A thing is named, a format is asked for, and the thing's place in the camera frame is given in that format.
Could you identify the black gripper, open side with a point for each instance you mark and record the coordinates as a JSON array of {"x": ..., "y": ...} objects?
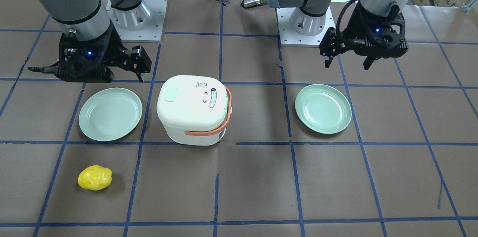
[{"x": 354, "y": 25}]

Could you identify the black gripper, yellow-toy side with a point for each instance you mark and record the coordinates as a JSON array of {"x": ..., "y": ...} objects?
[{"x": 111, "y": 47}]

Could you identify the robot arm on open side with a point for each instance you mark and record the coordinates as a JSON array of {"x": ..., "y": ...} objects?
[{"x": 319, "y": 7}]

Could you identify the robot arm over yellow toy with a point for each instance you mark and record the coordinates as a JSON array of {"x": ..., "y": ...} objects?
[{"x": 88, "y": 16}]

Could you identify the white rice cooker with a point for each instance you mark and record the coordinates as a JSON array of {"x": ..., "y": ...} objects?
[{"x": 194, "y": 110}]

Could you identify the green plate on open side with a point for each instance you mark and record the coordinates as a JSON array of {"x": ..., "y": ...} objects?
[{"x": 323, "y": 109}]

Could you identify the green plate near yellow toy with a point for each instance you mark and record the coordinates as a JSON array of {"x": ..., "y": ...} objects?
[{"x": 110, "y": 114}]

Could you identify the yellow toy potato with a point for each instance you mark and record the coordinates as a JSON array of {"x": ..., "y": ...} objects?
[{"x": 95, "y": 178}]

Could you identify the black camera on open-side gripper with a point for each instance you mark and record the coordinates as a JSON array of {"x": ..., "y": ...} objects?
[{"x": 332, "y": 44}]

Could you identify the black camera on yellow-toy gripper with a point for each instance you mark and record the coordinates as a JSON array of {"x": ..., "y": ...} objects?
[{"x": 135, "y": 60}]

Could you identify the metal base plate, open side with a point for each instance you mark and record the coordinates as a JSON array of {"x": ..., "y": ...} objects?
[{"x": 297, "y": 29}]

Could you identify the metal base plate, yellow-toy side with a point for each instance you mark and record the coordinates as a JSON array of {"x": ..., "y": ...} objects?
[{"x": 141, "y": 25}]

